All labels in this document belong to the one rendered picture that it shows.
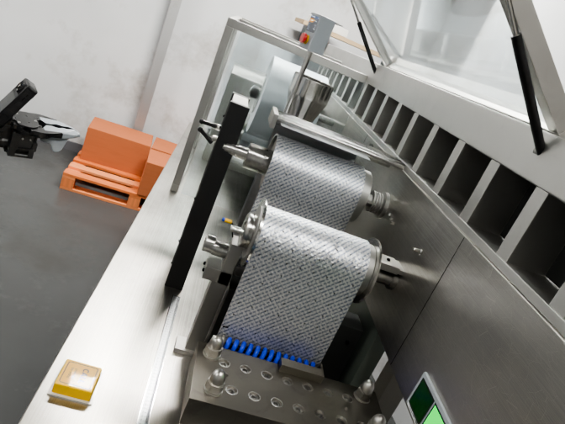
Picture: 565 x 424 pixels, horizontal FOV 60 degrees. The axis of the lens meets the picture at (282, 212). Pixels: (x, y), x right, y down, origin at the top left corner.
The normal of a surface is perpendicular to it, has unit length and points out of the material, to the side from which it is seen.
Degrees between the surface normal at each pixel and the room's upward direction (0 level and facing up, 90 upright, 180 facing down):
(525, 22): 90
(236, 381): 0
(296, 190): 92
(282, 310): 90
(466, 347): 90
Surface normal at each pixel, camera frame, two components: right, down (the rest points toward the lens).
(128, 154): 0.18, 0.41
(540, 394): -0.93, -0.32
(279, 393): 0.37, -0.87
